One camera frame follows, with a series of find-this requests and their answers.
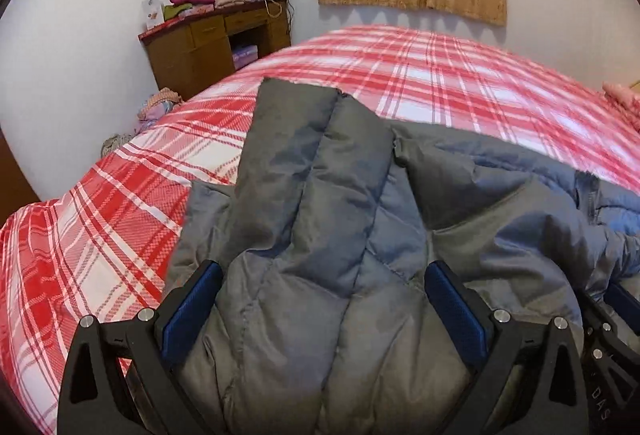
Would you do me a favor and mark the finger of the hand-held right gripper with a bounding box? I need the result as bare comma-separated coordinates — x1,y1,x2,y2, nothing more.
580,297,618,361
604,284,640,331

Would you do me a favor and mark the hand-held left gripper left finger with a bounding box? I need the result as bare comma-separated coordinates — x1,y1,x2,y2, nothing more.
57,260,224,435

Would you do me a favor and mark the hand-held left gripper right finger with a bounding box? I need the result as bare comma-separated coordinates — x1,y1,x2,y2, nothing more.
425,260,591,435

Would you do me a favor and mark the grey puffer jacket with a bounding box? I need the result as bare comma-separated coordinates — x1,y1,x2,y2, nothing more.
162,77,640,435

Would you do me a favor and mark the clothes heap on floor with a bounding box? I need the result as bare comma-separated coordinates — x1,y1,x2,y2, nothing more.
137,87,185,120

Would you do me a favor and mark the grey woven item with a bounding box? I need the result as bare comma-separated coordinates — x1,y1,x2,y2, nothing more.
101,133,135,158

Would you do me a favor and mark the pink pillow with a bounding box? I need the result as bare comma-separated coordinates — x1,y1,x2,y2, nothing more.
602,81,640,130

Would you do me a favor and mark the red plaid bed sheet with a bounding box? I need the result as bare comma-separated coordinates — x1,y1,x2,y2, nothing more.
0,25,640,435

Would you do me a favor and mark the wooden desk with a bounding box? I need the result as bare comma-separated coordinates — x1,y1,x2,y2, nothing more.
138,0,293,100

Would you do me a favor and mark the purple storage box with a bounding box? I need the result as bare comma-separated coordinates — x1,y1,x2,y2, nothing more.
232,45,259,68

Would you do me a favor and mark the white card box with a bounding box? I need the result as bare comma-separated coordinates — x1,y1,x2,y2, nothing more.
141,0,166,32

